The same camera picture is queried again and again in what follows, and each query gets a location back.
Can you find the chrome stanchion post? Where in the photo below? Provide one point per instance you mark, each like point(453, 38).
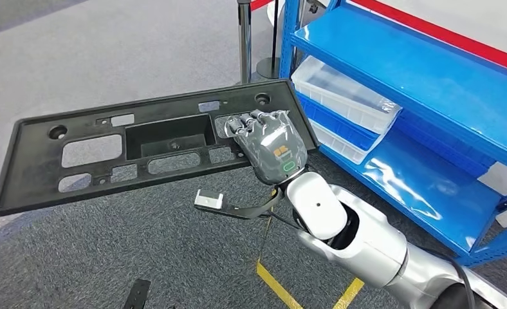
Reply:
point(268, 68)
point(245, 42)

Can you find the black robot foot part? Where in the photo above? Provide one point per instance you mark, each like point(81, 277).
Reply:
point(137, 294)

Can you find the short red barrier belt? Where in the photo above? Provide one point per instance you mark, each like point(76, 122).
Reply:
point(260, 3)

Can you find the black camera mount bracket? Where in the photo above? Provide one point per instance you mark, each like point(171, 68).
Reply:
point(245, 212)

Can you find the long red barrier belt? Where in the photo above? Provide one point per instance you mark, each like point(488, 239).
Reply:
point(449, 38)

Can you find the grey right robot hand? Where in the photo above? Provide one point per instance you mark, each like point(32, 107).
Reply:
point(275, 149)

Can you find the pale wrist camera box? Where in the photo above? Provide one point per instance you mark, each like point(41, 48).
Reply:
point(209, 199)

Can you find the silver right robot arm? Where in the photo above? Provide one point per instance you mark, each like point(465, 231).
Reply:
point(364, 247)

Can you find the black plastic frame part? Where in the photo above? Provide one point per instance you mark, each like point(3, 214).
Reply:
point(27, 179)

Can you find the blue plastic tray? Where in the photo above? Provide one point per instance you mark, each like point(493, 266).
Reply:
point(343, 126)

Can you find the blue metal shelf rack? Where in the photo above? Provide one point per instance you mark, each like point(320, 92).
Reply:
point(407, 64)

